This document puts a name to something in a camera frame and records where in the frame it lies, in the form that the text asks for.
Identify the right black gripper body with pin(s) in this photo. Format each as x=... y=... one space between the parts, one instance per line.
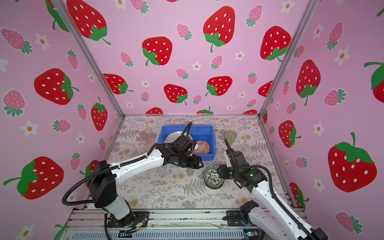
x=230 y=173

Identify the orange patterned upturned bowl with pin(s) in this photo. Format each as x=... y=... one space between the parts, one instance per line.
x=202 y=148

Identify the green glass cup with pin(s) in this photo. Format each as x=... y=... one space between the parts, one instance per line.
x=230 y=136

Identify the blue plastic bin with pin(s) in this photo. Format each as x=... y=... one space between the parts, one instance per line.
x=198 y=133

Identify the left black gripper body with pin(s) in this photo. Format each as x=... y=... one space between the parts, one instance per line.
x=185 y=159

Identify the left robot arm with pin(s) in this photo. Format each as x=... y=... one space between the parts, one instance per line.
x=103 y=182

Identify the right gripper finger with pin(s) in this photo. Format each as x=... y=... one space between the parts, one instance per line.
x=221 y=168
x=221 y=175

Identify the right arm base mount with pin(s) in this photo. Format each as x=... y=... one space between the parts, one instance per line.
x=242 y=219

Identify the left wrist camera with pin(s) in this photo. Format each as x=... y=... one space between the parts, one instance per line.
x=185 y=144

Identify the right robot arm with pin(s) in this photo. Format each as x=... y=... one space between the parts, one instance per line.
x=285 y=223

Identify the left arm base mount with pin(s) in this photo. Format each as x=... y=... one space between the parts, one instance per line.
x=130 y=221

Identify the cream floral plate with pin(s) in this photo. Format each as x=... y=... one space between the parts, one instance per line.
x=172 y=137

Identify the pink glass cup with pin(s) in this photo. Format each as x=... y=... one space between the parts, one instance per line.
x=147 y=136

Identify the blue patterned bowl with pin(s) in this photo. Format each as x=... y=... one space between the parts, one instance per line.
x=212 y=179

